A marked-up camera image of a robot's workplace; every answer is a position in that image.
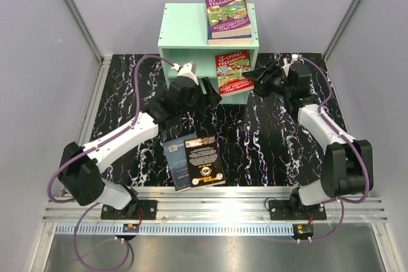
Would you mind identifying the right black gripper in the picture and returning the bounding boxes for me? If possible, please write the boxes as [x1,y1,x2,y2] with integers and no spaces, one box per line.
[242,60,293,99]

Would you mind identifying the red 13-storey treehouse book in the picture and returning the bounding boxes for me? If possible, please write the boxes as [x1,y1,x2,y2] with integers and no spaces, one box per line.
[215,50,254,97]

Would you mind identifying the blue orange sunset book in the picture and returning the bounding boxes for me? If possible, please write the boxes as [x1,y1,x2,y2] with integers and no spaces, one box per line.
[207,21,252,46]

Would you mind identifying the dark blue 1984 book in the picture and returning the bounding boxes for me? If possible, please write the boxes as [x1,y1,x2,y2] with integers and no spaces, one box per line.
[163,134,195,192]

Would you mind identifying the purple 117-storey treehouse book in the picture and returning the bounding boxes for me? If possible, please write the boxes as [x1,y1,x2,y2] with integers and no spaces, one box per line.
[205,0,251,39]

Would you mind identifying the black back-cover book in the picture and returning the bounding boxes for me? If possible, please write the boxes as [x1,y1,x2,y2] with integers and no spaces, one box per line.
[184,136,226,189]

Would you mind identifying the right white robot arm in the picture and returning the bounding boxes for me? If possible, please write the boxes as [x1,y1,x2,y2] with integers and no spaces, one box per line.
[243,58,374,220]

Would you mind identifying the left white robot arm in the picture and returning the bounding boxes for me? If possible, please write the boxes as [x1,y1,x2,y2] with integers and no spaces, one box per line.
[57,76,222,219]

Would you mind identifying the black marble table mat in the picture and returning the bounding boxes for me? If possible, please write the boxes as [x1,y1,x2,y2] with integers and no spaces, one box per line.
[79,52,364,187]

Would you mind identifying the mint green shelf cabinet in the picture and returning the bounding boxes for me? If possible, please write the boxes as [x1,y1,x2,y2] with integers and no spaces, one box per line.
[158,3,259,90]

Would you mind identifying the left small circuit board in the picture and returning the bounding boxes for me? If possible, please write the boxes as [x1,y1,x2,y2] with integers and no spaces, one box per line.
[122,224,140,233]

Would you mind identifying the small circuit board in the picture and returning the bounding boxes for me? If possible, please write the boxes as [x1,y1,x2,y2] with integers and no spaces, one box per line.
[122,224,140,233]
[294,224,314,236]

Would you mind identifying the right small circuit board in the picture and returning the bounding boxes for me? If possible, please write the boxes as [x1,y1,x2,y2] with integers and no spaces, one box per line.
[294,224,314,236]

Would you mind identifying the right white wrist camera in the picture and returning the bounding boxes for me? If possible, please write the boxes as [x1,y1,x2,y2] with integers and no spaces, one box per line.
[281,54,299,76]

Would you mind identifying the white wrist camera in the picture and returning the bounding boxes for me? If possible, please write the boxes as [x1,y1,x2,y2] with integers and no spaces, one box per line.
[171,62,198,84]
[281,54,299,76]

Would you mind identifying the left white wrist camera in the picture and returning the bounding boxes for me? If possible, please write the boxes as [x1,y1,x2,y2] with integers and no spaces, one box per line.
[171,62,198,84]

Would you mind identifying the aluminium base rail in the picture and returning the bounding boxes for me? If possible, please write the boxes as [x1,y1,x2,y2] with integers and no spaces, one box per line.
[41,186,388,224]

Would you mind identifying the right black mount plate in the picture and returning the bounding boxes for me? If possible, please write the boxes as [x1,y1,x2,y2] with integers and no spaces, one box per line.
[267,199,327,221]

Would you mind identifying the black mount plate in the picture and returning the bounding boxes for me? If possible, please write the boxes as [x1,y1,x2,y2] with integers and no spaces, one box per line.
[267,199,327,221]
[100,199,157,220]

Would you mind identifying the left black mount plate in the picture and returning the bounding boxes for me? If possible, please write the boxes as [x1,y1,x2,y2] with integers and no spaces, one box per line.
[100,199,157,220]

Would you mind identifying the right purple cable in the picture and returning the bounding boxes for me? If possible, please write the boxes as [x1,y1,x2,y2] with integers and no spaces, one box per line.
[261,55,374,243]

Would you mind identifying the white slotted cable duct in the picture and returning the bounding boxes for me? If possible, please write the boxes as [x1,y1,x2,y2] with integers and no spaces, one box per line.
[55,222,294,236]

